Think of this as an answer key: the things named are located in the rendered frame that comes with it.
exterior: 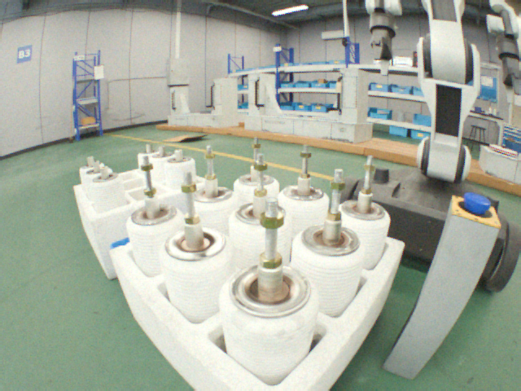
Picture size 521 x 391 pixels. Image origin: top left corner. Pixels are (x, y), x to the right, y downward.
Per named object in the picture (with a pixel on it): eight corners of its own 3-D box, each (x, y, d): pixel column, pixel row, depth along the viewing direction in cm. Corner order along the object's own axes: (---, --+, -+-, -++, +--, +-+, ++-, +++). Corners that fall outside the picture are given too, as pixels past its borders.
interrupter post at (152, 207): (151, 213, 38) (147, 194, 37) (164, 213, 38) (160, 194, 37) (144, 219, 36) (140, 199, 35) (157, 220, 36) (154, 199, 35)
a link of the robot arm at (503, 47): (496, 83, 48) (492, 51, 45) (518, 89, 41) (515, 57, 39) (502, 70, 38) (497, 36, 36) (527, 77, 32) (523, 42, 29)
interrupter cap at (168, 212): (145, 206, 41) (144, 202, 41) (183, 208, 40) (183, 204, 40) (122, 226, 34) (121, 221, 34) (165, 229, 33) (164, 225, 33)
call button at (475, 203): (461, 204, 25) (464, 189, 25) (485, 211, 23) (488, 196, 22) (461, 213, 23) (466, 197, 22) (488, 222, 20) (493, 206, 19)
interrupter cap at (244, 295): (265, 259, 27) (265, 253, 27) (325, 287, 23) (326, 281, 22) (212, 292, 22) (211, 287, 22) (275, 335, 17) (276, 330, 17)
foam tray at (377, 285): (255, 252, 72) (255, 194, 66) (382, 309, 48) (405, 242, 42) (134, 318, 45) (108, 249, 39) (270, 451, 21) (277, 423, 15)
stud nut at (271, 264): (270, 255, 22) (270, 247, 22) (285, 261, 21) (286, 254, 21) (255, 264, 21) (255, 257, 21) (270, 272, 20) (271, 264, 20)
